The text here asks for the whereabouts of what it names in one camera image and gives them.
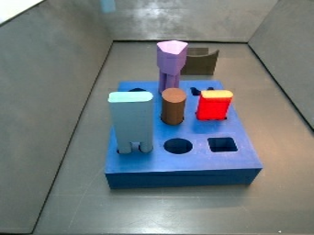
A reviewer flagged black curved stand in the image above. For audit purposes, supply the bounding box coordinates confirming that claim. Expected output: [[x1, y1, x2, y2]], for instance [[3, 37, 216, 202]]
[[182, 48, 220, 75]]

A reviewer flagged light blue oval peg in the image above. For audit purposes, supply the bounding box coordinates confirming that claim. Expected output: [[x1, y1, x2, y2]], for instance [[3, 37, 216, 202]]
[[109, 91, 154, 154]]

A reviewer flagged red block yellow top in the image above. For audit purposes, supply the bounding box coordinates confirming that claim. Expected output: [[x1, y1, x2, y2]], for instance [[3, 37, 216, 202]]
[[197, 90, 233, 120]]

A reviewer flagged brown cylinder peg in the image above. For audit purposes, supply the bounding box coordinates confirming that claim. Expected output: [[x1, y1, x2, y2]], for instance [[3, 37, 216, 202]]
[[161, 88, 188, 125]]

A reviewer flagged purple pentagon peg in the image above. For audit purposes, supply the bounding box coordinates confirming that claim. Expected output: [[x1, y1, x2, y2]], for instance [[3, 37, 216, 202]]
[[157, 40, 188, 92]]

